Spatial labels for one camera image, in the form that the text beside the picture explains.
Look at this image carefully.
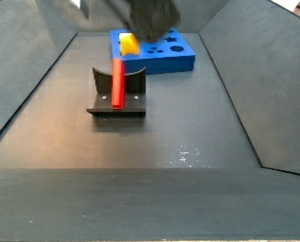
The red square-circle object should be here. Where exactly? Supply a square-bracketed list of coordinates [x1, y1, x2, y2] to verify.
[112, 59, 125, 110]

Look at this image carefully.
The yellow foam block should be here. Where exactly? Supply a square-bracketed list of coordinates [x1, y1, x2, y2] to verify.
[120, 32, 140, 56]

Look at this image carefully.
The blue foam shape-sorter block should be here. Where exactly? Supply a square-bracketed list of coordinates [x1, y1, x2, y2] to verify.
[109, 28, 196, 75]

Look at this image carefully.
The black curved fixture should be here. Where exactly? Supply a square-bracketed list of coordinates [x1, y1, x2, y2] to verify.
[86, 69, 146, 116]

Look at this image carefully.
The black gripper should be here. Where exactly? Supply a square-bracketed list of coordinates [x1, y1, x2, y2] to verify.
[105, 0, 182, 43]

